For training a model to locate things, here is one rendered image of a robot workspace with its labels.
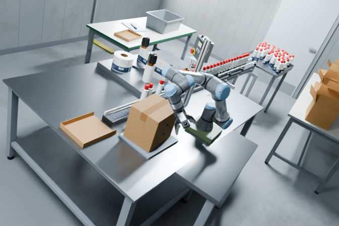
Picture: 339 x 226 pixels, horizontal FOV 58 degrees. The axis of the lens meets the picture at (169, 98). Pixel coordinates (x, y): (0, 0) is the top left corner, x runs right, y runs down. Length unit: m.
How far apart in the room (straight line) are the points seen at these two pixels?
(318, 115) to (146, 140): 2.28
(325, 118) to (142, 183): 2.48
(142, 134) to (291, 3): 4.77
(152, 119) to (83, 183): 0.98
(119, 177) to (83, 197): 0.71
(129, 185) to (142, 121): 0.44
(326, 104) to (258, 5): 3.28
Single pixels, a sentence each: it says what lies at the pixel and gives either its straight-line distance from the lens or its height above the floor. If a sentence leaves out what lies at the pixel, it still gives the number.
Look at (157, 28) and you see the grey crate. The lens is 4.75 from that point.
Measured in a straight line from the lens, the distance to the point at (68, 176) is 2.78.
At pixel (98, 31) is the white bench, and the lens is 4.20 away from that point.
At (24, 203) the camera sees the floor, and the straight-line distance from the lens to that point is 2.89.
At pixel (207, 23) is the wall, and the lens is 6.96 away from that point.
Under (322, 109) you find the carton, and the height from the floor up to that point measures 0.98.
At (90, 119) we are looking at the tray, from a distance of 2.39.
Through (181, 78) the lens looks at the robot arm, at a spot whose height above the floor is 1.49.
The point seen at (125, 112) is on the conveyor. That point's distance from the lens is 2.47.
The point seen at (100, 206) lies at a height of 0.22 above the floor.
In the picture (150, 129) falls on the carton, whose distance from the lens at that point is 2.09.
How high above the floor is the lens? 2.24
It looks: 29 degrees down
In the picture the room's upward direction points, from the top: 19 degrees clockwise
